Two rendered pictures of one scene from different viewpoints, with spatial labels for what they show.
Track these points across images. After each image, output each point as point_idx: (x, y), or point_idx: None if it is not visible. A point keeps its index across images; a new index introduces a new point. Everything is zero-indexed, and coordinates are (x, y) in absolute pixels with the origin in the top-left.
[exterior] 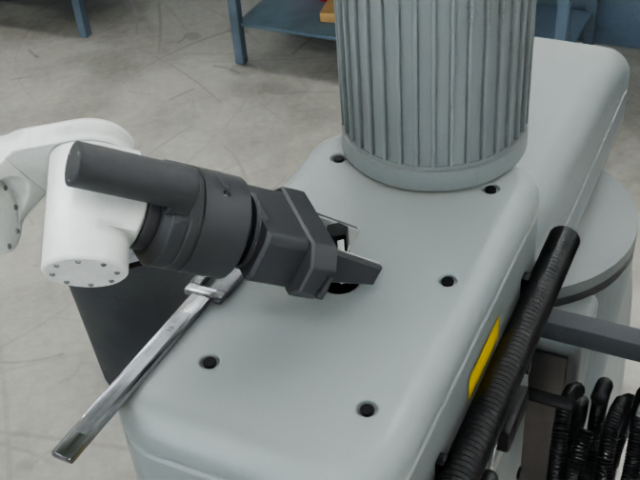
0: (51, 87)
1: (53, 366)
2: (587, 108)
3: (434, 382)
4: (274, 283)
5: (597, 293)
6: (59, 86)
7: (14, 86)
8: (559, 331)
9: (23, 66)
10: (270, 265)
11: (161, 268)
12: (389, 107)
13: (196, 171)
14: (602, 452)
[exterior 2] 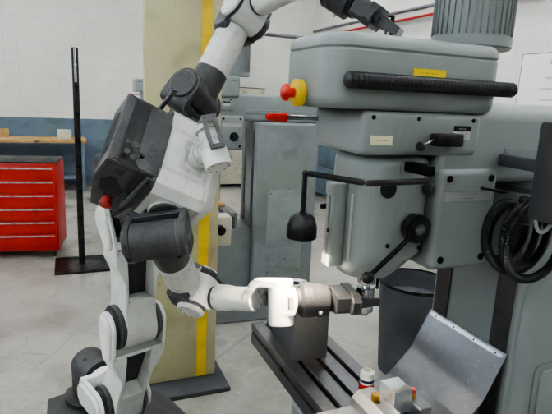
0: (430, 270)
1: (359, 348)
2: None
3: (388, 37)
4: (356, 16)
5: None
6: (434, 271)
7: (414, 264)
8: (510, 160)
9: None
10: (356, 6)
11: (324, 2)
12: (441, 8)
13: None
14: (508, 213)
